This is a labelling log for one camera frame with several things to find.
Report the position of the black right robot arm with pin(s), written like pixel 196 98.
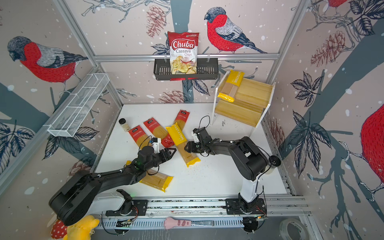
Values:
pixel 249 159

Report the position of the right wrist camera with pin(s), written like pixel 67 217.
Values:
pixel 196 135

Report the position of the wooden two-tier shelf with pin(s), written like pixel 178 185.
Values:
pixel 252 100

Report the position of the red spaghetti bag middle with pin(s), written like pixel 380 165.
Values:
pixel 159 132

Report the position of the yellow plush toy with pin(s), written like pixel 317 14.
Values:
pixel 83 229

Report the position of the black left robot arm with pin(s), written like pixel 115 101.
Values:
pixel 73 200

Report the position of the red spaghetti bag right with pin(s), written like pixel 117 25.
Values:
pixel 181 118

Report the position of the black hanging wire basket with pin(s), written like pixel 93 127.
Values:
pixel 207 69

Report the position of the spice jar black lid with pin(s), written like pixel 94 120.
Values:
pixel 123 123
pixel 273 162

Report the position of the red spaghetti bag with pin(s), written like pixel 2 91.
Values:
pixel 181 118
pixel 140 137
pixel 159 132

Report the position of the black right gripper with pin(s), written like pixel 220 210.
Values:
pixel 190 148

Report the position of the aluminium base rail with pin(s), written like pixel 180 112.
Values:
pixel 223 212

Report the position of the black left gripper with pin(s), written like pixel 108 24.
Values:
pixel 168 154

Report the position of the yellow pasta bag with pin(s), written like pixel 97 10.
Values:
pixel 180 141
pixel 231 85
pixel 157 180

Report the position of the pink handled scraper tool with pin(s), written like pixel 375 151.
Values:
pixel 170 223

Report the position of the Chuba cassava chips bag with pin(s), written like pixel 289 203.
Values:
pixel 183 52

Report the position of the red spaghetti bag left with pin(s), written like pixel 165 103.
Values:
pixel 140 137

